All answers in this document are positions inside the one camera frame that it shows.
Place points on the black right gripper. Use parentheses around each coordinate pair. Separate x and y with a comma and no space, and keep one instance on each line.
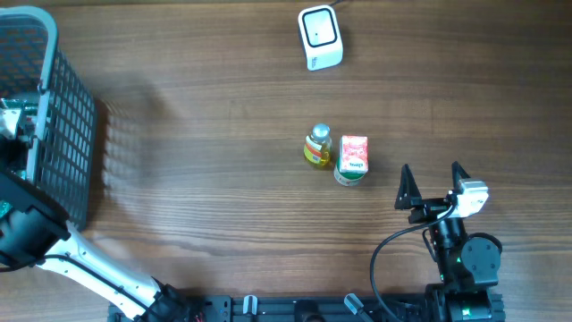
(429,207)

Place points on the red white juice carton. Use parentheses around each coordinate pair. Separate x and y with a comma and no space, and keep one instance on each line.
(353,154)

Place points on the yellow oil bottle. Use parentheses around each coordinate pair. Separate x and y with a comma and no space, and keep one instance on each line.
(318,146)

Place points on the green 3M gloves package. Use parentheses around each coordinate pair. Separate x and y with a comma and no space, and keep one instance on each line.
(14,153)

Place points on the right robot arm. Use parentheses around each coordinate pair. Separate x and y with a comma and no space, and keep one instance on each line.
(468,262)

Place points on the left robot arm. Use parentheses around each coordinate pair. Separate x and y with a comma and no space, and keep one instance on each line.
(36,232)

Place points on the white barcode scanner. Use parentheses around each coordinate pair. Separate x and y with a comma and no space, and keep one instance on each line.
(320,37)

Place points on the green lid white jar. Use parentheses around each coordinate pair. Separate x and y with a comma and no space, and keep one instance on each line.
(347,179)

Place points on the grey plastic mesh basket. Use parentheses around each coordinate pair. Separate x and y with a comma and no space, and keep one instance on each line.
(33,66)

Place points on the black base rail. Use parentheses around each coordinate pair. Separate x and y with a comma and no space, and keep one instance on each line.
(407,307)

